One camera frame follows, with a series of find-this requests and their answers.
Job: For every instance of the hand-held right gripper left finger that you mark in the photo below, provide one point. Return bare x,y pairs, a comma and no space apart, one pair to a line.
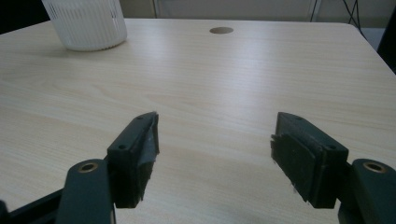
134,155

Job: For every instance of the black curtain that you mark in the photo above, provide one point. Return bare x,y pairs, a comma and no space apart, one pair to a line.
387,43
18,14

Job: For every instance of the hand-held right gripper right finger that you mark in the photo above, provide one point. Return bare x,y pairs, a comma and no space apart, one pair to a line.
308,158

